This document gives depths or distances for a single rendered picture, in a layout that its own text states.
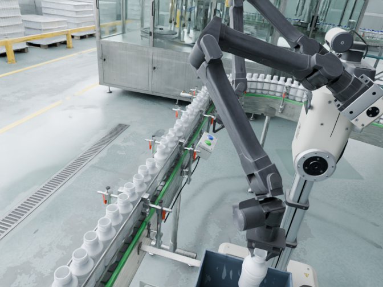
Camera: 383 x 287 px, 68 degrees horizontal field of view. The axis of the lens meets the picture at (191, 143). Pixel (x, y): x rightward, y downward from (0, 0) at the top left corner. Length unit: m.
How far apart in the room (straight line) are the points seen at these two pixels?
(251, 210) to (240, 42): 0.46
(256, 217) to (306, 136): 0.59
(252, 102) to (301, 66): 1.76
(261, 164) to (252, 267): 0.31
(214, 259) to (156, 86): 3.91
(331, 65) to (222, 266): 0.78
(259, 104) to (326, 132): 1.53
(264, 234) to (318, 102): 0.58
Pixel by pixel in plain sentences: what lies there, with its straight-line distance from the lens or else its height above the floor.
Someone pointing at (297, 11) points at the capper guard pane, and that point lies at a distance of 6.18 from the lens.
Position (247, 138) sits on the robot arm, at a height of 1.46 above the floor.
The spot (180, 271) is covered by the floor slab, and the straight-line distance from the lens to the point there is 2.22.
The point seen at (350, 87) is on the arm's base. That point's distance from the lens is 0.99.
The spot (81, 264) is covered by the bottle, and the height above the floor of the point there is 1.15.
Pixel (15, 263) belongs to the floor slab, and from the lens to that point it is 2.45.
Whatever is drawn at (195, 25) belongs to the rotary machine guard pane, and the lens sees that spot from 4.42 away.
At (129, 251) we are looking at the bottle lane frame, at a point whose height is 1.00.
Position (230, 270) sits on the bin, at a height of 0.88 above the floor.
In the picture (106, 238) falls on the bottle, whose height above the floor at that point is 1.12.
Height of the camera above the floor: 1.78
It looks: 29 degrees down
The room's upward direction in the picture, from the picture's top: 6 degrees clockwise
